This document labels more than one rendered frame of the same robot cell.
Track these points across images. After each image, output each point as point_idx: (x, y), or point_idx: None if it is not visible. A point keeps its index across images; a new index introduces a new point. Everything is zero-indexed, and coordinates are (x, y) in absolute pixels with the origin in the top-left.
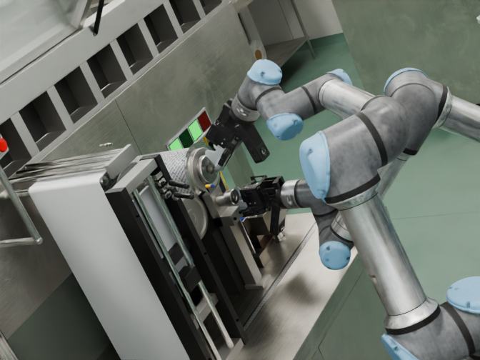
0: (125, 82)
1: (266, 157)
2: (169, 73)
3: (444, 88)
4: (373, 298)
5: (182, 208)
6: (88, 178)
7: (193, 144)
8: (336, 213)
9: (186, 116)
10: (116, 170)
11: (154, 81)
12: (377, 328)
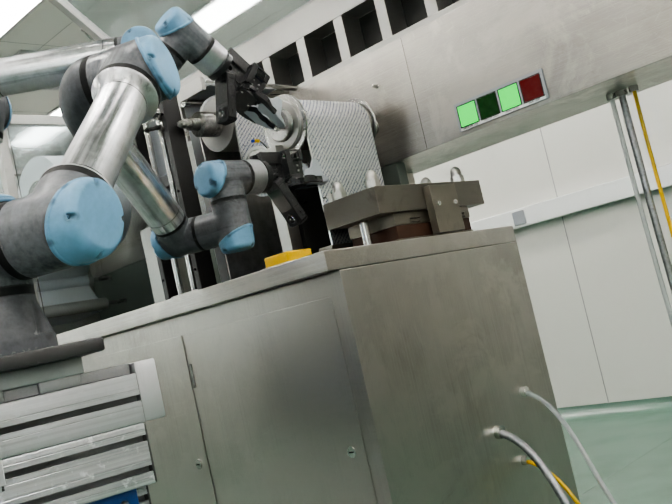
0: (423, 19)
1: (221, 120)
2: (493, 14)
3: (102, 69)
4: (284, 356)
5: (167, 141)
6: (198, 99)
7: (279, 95)
8: (212, 208)
9: (504, 75)
10: (183, 96)
11: (464, 21)
12: (278, 394)
